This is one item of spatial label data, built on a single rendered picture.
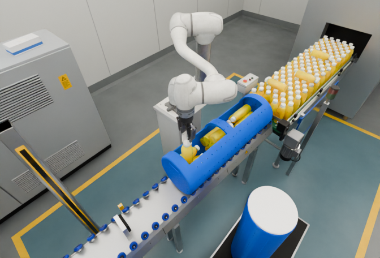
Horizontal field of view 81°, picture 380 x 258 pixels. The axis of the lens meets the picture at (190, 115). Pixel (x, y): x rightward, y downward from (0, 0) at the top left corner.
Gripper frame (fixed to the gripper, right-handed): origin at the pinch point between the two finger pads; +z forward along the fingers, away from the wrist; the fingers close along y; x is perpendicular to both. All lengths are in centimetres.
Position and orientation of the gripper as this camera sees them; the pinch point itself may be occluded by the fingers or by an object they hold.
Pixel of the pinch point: (186, 138)
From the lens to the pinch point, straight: 124.5
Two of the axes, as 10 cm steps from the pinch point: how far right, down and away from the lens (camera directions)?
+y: 6.8, 5.0, -5.3
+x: 7.3, -4.9, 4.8
